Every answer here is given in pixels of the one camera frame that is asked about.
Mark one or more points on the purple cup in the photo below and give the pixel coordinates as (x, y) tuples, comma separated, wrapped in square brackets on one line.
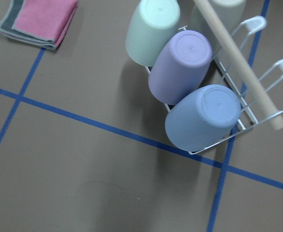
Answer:
[(180, 67)]

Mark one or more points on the blue cup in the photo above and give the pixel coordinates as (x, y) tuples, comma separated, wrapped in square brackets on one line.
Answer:
[(202, 118)]

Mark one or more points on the green cup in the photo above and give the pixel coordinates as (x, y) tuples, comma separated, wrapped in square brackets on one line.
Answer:
[(152, 25)]

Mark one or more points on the pink cloth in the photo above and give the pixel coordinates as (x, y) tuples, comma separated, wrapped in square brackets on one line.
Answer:
[(45, 20)]

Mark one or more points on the beige cup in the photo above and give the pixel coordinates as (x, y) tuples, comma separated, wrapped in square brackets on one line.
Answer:
[(228, 11)]

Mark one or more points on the grey cloth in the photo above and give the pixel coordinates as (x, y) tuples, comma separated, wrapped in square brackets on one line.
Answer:
[(6, 28)]

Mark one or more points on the white wire cup rack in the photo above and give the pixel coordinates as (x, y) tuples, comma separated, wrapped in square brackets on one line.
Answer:
[(259, 93)]

